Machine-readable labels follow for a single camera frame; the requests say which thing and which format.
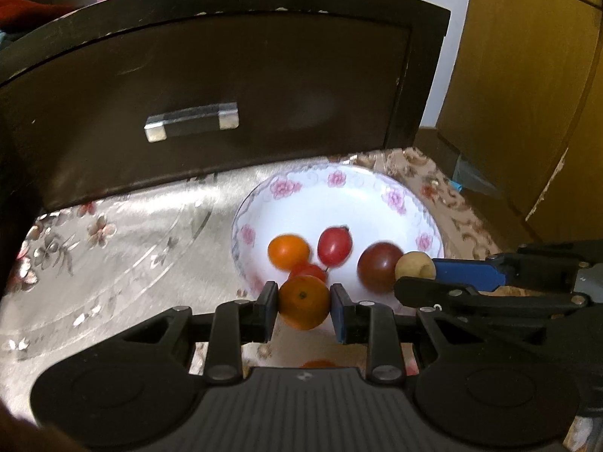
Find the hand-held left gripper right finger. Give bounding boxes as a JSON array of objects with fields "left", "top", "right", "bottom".
[{"left": 330, "top": 284, "right": 495, "bottom": 383}]

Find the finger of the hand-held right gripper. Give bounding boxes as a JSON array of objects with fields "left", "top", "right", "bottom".
[
  {"left": 432, "top": 252, "right": 574, "bottom": 290},
  {"left": 395, "top": 277, "right": 580, "bottom": 315}
]

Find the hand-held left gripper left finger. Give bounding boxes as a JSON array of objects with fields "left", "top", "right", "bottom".
[{"left": 110, "top": 281, "right": 280, "bottom": 383}]

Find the tan longan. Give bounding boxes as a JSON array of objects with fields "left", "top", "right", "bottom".
[{"left": 395, "top": 252, "right": 437, "bottom": 281}]

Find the small round red tomato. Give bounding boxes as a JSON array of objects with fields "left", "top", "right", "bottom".
[{"left": 288, "top": 263, "right": 328, "bottom": 284}]

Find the large dark red tomato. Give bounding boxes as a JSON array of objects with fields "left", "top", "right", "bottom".
[{"left": 357, "top": 242, "right": 406, "bottom": 293}]

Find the oblong red tomato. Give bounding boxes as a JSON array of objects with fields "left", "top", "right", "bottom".
[{"left": 317, "top": 227, "right": 353, "bottom": 268}]

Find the white floral bowl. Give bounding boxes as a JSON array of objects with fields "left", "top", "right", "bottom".
[{"left": 231, "top": 165, "right": 445, "bottom": 337}]

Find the beige floral tablecloth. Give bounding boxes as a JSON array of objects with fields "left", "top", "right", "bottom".
[{"left": 0, "top": 147, "right": 500, "bottom": 429}]

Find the yellow wooden wardrobe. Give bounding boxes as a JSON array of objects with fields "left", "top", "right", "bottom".
[{"left": 436, "top": 0, "right": 603, "bottom": 246}]

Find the dark wooden nightstand drawer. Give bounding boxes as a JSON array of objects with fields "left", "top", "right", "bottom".
[{"left": 0, "top": 0, "right": 450, "bottom": 212}]

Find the red cloth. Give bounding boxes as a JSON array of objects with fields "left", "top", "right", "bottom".
[{"left": 0, "top": 0, "right": 64, "bottom": 24}]

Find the metal drawer handle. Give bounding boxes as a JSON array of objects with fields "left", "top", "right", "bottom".
[{"left": 144, "top": 102, "right": 239, "bottom": 143}]

